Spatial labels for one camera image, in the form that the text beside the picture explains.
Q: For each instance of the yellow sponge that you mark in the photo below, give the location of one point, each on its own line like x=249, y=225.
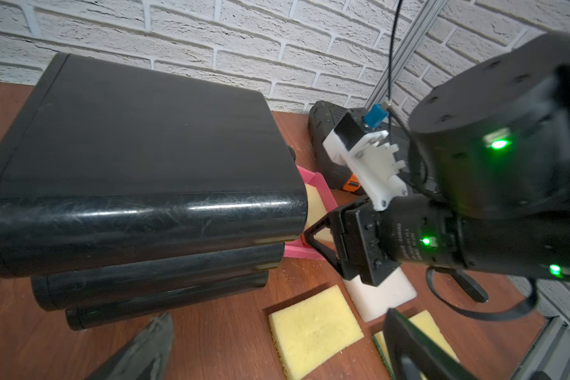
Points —
x=316, y=211
x=312, y=331
x=426, y=324

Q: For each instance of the black handled screwdriver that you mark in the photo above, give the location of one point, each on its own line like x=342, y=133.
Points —
x=470, y=286

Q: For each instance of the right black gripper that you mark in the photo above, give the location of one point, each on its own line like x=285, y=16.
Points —
x=360, y=242

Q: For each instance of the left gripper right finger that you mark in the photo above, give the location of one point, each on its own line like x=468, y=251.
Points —
x=413, y=354

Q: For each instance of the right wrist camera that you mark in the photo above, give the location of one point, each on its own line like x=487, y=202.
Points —
x=371, y=157

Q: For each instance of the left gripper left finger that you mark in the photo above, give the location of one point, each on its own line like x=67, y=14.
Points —
x=145, y=356

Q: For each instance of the black plastic tool case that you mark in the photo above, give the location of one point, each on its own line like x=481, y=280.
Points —
x=324, y=117

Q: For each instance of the black drawer cabinet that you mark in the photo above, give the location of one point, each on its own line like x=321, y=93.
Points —
x=125, y=192

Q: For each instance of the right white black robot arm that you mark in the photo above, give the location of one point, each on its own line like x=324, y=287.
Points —
x=489, y=162

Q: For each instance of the beige sponge pad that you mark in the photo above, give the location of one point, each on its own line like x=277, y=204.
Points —
x=373, y=302

